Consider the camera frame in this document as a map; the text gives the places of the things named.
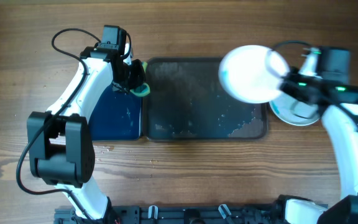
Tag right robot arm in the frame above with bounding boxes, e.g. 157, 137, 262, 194
280, 70, 358, 223

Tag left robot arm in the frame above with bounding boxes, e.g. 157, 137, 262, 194
22, 43, 150, 223

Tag pale blue plate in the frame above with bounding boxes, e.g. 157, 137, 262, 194
269, 93, 320, 126

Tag brown serving tray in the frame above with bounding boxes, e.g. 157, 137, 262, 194
142, 57, 269, 141

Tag black cable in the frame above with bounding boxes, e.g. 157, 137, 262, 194
16, 27, 133, 218
270, 39, 358, 187

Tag green yellow sponge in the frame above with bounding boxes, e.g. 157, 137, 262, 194
130, 62, 150, 98

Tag black water tray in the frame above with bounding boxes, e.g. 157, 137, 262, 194
89, 86, 142, 141

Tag white plate top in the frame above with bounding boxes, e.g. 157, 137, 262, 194
218, 45, 290, 104

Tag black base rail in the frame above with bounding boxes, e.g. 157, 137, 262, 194
53, 203, 331, 224

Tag left black cable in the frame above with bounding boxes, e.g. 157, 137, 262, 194
16, 27, 133, 218

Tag right black cable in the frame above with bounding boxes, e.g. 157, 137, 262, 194
270, 39, 358, 187

